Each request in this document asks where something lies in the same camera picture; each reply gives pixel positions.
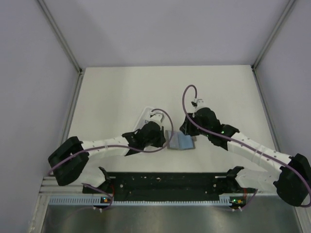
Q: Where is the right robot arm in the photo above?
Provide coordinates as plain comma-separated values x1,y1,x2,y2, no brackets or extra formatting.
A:
180,107,311,208

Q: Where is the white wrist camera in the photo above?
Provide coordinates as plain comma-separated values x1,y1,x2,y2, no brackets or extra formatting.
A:
149,112,165,125
191,98,206,110

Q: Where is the white slotted cable duct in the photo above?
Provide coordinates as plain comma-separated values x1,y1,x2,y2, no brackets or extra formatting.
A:
49,196,244,206

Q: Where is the left aluminium frame post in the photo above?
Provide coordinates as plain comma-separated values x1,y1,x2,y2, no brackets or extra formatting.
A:
36,0,83,74

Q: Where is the white plastic basket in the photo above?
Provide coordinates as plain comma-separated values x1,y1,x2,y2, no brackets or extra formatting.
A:
133,106,154,131

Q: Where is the aluminium frame post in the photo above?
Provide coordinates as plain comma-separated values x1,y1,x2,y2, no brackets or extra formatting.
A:
251,0,298,70
36,0,83,74

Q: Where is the grey card holder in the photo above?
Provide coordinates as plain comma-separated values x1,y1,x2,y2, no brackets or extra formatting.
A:
165,130,196,150

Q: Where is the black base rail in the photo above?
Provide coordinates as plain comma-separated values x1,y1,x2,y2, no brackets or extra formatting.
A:
98,172,255,202

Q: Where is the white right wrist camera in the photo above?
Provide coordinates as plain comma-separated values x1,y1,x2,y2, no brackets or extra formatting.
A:
191,98,206,110

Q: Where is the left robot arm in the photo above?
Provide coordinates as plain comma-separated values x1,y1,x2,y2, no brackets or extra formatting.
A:
48,121,166,193

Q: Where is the right aluminium frame post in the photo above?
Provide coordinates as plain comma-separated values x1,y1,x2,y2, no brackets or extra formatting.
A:
251,0,298,70

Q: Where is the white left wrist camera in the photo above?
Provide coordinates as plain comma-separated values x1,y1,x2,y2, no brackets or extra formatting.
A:
149,112,165,125

